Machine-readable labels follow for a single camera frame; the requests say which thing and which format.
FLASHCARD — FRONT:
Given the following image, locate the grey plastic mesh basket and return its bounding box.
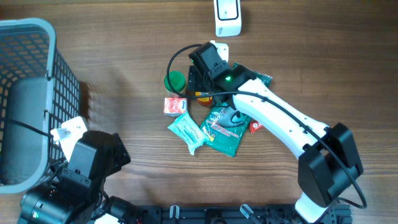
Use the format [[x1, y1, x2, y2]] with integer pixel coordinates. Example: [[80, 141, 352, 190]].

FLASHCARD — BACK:
[[1, 18, 81, 195]]

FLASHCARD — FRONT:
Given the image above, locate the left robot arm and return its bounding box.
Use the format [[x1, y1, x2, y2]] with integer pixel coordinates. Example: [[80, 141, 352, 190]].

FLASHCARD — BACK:
[[18, 131, 138, 223]]

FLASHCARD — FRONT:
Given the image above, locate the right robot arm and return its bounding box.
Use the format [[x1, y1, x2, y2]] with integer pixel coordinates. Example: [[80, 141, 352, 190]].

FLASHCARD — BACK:
[[189, 42, 366, 223]]

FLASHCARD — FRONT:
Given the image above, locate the mint toilet tissue packet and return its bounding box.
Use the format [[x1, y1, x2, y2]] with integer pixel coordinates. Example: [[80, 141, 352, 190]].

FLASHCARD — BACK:
[[168, 111, 210, 156]]

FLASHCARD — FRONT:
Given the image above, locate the white barcode scanner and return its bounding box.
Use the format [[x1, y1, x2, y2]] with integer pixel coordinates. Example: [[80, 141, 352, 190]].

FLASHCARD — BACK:
[[213, 0, 242, 37]]

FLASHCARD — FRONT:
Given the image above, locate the red coffee sachet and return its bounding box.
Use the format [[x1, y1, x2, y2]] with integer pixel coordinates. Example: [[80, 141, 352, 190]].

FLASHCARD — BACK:
[[249, 120, 263, 134]]

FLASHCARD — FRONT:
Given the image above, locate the green lid white jar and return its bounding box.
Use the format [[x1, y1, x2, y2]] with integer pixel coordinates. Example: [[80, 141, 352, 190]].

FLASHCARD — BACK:
[[164, 71, 186, 98]]

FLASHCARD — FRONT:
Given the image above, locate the green 3M gloves packet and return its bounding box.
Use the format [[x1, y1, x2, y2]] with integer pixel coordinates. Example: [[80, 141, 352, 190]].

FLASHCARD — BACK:
[[200, 62, 274, 158]]

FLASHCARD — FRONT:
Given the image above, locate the orange Kleenex tissue pack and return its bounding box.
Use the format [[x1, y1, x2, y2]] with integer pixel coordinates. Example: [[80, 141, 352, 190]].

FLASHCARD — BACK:
[[164, 98, 188, 117]]

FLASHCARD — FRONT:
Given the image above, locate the orange sauce bottle green cap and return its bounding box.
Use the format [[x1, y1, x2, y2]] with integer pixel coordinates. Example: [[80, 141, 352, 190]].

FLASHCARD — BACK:
[[195, 91, 213, 106]]

